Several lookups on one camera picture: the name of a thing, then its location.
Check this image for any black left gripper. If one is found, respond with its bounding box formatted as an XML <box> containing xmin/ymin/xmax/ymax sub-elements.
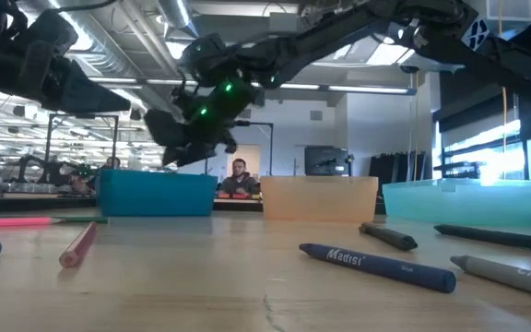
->
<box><xmin>14</xmin><ymin>8</ymin><xmax>132</xmax><ymax>114</ymax></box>

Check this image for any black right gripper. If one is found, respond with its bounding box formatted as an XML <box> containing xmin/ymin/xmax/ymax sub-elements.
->
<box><xmin>143</xmin><ymin>78</ymin><xmax>261</xmax><ymax>169</ymax></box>

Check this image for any blue plastic bin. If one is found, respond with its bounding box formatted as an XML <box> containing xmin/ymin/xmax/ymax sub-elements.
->
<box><xmin>98</xmin><ymin>168</ymin><xmax>218</xmax><ymax>219</ymax></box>

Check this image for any green pencil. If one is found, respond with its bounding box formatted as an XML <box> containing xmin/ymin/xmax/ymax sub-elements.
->
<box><xmin>52</xmin><ymin>216</ymin><xmax>110</xmax><ymax>225</ymax></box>

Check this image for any pink pencil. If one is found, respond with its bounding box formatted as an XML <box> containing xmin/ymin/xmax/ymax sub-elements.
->
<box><xmin>0</xmin><ymin>216</ymin><xmax>63</xmax><ymax>229</ymax></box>

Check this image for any blue crayon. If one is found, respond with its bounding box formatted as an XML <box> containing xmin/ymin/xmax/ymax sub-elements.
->
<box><xmin>298</xmin><ymin>242</ymin><xmax>458</xmax><ymax>295</ymax></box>

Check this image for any person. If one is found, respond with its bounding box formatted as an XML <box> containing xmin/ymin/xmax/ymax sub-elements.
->
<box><xmin>69</xmin><ymin>155</ymin><xmax>123</xmax><ymax>195</ymax></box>
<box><xmin>218</xmin><ymin>158</ymin><xmax>262</xmax><ymax>196</ymax></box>

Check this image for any black monitor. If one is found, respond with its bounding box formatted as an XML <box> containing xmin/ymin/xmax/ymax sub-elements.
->
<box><xmin>303</xmin><ymin>145</ymin><xmax>350</xmax><ymax>177</ymax></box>

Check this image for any orange translucent plastic bin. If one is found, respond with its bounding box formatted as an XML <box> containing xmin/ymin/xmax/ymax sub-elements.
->
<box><xmin>260</xmin><ymin>175</ymin><xmax>380</xmax><ymax>224</ymax></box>

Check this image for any ceiling light strip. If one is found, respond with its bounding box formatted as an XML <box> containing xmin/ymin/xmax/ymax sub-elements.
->
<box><xmin>88</xmin><ymin>76</ymin><xmax>418</xmax><ymax>97</ymax></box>

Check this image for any teal translucent plastic bin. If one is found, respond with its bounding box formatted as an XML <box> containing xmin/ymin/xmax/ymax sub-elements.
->
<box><xmin>382</xmin><ymin>178</ymin><xmax>531</xmax><ymax>229</ymax></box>

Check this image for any black rig frame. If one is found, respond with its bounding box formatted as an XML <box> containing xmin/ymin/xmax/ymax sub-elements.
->
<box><xmin>232</xmin><ymin>119</ymin><xmax>276</xmax><ymax>177</ymax></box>
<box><xmin>45</xmin><ymin>113</ymin><xmax>120</xmax><ymax>181</ymax></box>

